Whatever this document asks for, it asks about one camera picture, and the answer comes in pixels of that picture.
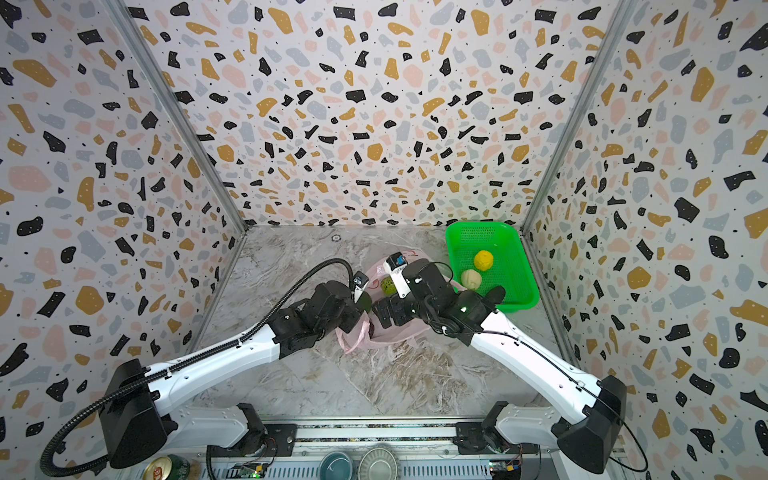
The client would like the black corrugated cable conduit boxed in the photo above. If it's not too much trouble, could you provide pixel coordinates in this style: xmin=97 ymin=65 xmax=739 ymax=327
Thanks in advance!
xmin=39 ymin=257 xmax=356 ymax=478

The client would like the right circuit board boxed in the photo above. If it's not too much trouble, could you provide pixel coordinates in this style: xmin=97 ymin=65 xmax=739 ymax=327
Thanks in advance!
xmin=489 ymin=459 xmax=522 ymax=480

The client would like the green custard apple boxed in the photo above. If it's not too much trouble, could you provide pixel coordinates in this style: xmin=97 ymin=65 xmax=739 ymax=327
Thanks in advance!
xmin=380 ymin=276 xmax=398 ymax=296

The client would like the green plastic basket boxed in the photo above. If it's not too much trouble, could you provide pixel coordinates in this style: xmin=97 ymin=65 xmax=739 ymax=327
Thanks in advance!
xmin=445 ymin=222 xmax=540 ymax=313

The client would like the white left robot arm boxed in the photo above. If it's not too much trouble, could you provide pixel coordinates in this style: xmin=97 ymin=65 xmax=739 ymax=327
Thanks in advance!
xmin=99 ymin=281 xmax=372 ymax=469

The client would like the teal ceramic bowl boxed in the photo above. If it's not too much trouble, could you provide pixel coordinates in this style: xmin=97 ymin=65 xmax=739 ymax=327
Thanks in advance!
xmin=317 ymin=451 xmax=355 ymax=480

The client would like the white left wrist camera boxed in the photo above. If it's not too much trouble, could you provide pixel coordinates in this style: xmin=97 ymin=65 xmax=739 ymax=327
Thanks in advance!
xmin=351 ymin=271 xmax=369 ymax=303

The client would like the green circuit board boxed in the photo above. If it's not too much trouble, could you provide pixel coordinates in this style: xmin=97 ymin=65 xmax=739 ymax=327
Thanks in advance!
xmin=226 ymin=462 xmax=269 ymax=479

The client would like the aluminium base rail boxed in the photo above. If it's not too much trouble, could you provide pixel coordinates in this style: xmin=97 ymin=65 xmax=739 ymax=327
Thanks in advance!
xmin=166 ymin=417 xmax=594 ymax=479

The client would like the aluminium corner post right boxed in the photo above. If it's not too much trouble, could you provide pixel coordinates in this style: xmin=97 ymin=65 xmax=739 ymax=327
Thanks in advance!
xmin=521 ymin=0 xmax=638 ymax=239

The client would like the aluminium corner post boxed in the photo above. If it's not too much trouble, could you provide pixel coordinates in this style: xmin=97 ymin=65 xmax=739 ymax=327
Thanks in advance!
xmin=104 ymin=1 xmax=247 ymax=235
xmin=521 ymin=0 xmax=638 ymax=239

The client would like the green gold drink can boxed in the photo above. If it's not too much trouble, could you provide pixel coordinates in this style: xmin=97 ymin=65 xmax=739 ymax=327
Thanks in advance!
xmin=141 ymin=454 xmax=201 ymax=480

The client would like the yellow lemon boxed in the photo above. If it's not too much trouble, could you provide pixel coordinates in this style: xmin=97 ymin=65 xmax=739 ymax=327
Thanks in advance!
xmin=473 ymin=250 xmax=494 ymax=272

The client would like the aluminium corner post left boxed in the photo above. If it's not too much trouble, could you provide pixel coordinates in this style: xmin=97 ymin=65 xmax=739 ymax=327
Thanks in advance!
xmin=104 ymin=1 xmax=247 ymax=235

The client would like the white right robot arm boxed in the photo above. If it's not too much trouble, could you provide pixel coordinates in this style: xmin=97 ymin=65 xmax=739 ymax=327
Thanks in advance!
xmin=372 ymin=253 xmax=627 ymax=475

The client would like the grey ribbed plate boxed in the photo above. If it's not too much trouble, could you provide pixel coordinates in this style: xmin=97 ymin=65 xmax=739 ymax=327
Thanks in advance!
xmin=358 ymin=446 xmax=399 ymax=480

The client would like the beige pear fruit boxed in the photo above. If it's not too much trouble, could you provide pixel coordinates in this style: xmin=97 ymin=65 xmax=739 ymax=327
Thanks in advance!
xmin=460 ymin=269 xmax=483 ymax=291

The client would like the pink plastic bag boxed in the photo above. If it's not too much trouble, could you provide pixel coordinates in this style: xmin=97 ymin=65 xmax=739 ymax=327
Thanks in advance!
xmin=337 ymin=250 xmax=463 ymax=353

